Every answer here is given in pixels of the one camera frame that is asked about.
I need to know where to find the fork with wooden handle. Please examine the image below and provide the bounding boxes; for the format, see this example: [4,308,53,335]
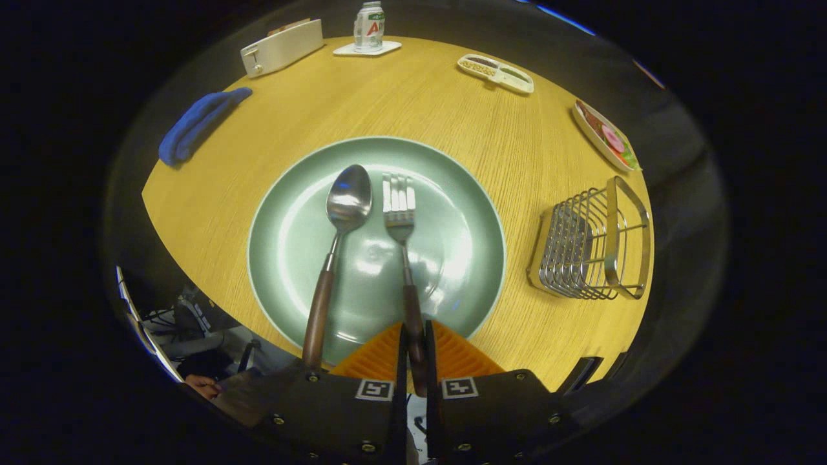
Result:
[382,172,429,398]

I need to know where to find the toast slice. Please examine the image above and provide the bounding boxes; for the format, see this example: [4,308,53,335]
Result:
[267,17,311,37]

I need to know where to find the small white drink bottle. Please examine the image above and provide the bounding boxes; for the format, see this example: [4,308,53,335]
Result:
[353,1,386,53]

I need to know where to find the white coaster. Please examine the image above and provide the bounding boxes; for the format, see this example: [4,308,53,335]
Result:
[333,40,403,57]

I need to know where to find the green round plate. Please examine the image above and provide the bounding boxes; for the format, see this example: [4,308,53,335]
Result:
[247,136,507,367]

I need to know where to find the white panel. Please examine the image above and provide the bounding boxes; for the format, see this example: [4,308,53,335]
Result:
[116,266,185,383]

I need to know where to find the blue folded cloth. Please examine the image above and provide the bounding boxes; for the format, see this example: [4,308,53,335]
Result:
[158,87,253,167]

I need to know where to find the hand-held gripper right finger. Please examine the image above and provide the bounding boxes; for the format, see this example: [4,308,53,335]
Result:
[423,320,582,465]

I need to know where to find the metal wire rack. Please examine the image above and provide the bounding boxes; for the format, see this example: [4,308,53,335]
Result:
[527,176,652,301]

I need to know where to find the white toaster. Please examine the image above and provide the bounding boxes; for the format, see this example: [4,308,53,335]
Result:
[240,18,324,79]

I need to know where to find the white divided bean dish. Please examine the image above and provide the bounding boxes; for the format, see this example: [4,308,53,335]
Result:
[457,54,535,95]

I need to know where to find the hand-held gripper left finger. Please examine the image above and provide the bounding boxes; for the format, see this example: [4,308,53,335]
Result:
[213,321,409,465]

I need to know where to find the small plate with food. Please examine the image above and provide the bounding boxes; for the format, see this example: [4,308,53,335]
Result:
[572,99,642,172]

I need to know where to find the spoon with wooden handle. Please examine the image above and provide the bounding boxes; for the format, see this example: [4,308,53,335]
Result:
[302,164,373,372]

